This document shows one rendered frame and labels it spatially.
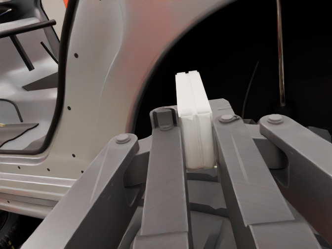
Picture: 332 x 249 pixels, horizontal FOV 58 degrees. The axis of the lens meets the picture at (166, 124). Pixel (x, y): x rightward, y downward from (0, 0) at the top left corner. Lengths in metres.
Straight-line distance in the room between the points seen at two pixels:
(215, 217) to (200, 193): 0.02
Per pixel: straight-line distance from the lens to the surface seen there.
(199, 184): 0.26
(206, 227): 0.23
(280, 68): 0.79
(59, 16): 6.32
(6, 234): 1.70
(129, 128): 0.67
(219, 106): 0.16
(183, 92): 0.16
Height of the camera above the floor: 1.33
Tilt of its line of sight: 22 degrees down
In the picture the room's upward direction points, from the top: 15 degrees counter-clockwise
